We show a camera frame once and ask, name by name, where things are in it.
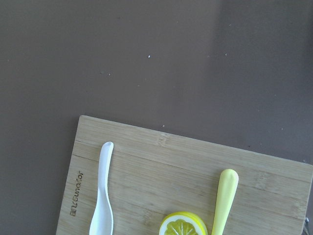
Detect yellow plastic knife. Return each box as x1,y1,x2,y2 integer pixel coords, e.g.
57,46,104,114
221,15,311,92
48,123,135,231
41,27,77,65
211,169,239,235

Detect yellow lemon slice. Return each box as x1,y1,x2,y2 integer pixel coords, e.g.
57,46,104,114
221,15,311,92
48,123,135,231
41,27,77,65
158,211,208,235

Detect bamboo cutting board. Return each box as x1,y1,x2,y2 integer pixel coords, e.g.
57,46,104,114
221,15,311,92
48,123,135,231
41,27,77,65
56,116,313,235

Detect white ceramic spoon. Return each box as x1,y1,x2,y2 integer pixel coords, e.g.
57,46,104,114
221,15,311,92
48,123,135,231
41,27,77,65
89,141,114,235

